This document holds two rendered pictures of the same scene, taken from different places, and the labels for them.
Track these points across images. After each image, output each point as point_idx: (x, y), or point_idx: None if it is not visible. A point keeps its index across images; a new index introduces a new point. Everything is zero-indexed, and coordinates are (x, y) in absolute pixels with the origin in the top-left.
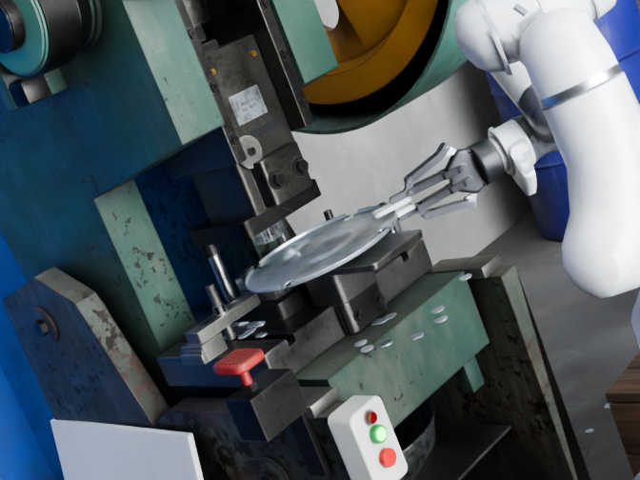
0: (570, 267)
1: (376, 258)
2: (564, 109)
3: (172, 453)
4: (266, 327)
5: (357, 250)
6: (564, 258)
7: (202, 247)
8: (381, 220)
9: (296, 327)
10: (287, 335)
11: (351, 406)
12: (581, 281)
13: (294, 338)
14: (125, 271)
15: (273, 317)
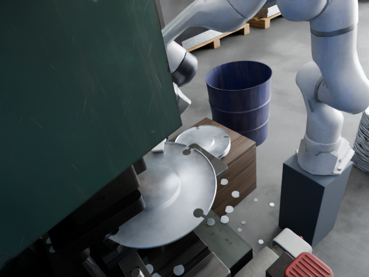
0: (365, 102)
1: (218, 164)
2: (354, 31)
3: None
4: (162, 265)
5: (201, 167)
6: (359, 100)
7: (79, 254)
8: (164, 151)
9: (195, 242)
10: (201, 250)
11: (293, 242)
12: (366, 107)
13: (207, 247)
14: None
15: (157, 254)
